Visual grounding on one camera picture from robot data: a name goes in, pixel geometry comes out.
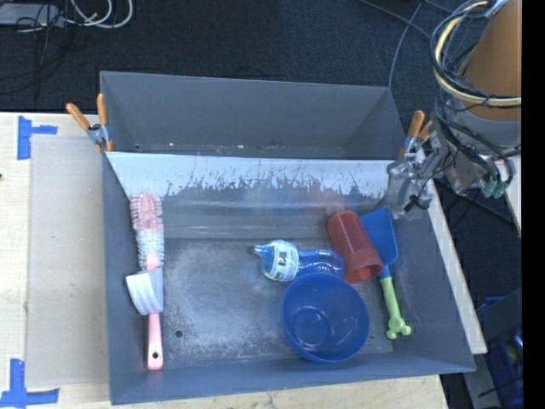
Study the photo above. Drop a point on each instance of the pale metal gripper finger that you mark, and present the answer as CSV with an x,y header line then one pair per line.
x,y
402,200
402,169

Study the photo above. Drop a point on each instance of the red plastic cup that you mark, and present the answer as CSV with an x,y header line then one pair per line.
x,y
353,245

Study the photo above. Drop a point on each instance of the clear plastic bottle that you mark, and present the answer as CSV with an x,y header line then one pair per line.
x,y
283,260

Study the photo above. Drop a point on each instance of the blue bowl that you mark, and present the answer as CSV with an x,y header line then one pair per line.
x,y
325,318

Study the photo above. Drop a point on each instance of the grey metal bin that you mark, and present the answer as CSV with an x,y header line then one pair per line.
x,y
221,305

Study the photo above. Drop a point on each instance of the pink and white bottle brush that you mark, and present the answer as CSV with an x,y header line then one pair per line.
x,y
149,232

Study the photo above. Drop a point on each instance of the white ribbed cup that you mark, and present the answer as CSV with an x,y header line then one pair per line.
x,y
147,292

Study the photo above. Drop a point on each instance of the pale cardboard board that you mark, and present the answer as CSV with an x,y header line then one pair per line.
x,y
64,262

